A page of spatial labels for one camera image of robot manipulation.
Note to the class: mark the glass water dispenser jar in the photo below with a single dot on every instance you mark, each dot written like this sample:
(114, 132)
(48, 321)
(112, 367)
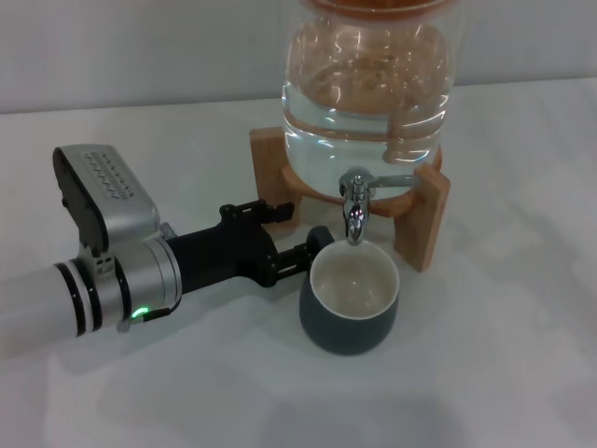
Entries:
(368, 107)

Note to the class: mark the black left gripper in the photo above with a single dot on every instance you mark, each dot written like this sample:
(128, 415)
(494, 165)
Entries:
(219, 254)

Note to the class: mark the wooden dispenser stand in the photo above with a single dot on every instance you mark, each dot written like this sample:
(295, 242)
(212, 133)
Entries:
(268, 168)

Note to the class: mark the wooden dispenser lid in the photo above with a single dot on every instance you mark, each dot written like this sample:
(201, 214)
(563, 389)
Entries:
(373, 8)

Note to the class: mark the chrome faucet with lever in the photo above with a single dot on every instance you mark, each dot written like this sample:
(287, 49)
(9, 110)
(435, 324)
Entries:
(355, 210)

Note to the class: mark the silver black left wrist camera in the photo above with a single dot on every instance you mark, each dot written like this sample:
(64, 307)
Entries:
(112, 186)

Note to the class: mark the dark cup with white inside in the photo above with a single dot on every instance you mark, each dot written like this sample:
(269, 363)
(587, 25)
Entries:
(347, 322)

